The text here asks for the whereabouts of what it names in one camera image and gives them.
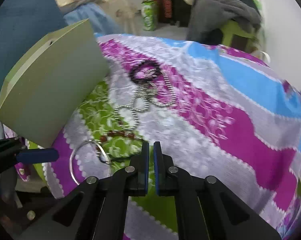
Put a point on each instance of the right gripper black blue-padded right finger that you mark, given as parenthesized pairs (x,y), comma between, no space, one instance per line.
(205,207)

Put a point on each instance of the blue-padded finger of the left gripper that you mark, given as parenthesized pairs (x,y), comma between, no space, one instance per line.
(35,156)

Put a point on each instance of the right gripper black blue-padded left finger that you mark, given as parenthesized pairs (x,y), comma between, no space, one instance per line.
(96,208)

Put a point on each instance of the pale green jewelry box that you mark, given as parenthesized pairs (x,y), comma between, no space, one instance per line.
(44,88)

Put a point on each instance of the colourful floral bed sheet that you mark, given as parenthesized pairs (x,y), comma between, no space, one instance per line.
(217,112)

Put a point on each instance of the blue quilted cushion left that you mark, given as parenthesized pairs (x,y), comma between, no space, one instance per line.
(22,24)

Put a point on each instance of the beige lace cloth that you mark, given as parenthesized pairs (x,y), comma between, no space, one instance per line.
(123,13)

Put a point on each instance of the green plastic stool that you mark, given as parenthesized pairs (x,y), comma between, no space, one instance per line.
(235,37)

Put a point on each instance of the green shopping bag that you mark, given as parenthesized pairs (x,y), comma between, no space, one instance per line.
(149,14)

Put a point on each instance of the red striped suitcase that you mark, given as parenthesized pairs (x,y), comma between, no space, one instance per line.
(165,11)

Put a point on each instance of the grey clothes pile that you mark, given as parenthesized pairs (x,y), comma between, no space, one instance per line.
(208,16)

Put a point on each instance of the white bag handle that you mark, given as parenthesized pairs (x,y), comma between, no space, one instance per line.
(262,56)

